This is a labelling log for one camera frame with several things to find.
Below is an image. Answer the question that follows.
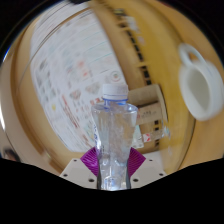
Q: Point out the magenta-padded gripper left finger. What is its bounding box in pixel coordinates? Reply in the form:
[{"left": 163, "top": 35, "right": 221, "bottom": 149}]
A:
[{"left": 59, "top": 146, "right": 100, "bottom": 190}]

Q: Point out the large map wall poster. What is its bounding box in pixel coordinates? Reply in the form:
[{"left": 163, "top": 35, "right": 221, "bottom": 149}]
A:
[{"left": 29, "top": 1, "right": 128, "bottom": 154}]

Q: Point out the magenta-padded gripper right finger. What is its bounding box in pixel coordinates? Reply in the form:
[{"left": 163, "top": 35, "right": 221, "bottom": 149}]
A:
[{"left": 127, "top": 147, "right": 168, "bottom": 190}]

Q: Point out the clear plastic bottle white cap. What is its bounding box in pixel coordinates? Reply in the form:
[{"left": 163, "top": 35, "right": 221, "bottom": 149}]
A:
[{"left": 90, "top": 83, "right": 139, "bottom": 191}]

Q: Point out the white ceramic mug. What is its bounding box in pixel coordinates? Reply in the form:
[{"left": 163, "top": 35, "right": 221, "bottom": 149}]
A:
[{"left": 177, "top": 42, "right": 224, "bottom": 122}]

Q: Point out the brown cardboard box stand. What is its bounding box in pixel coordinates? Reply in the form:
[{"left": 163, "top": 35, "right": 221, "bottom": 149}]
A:
[{"left": 128, "top": 83, "right": 169, "bottom": 127}]

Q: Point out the row of wooden chairs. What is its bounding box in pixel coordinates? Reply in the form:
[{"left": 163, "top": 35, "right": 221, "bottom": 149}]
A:
[{"left": 111, "top": 7, "right": 163, "bottom": 148}]

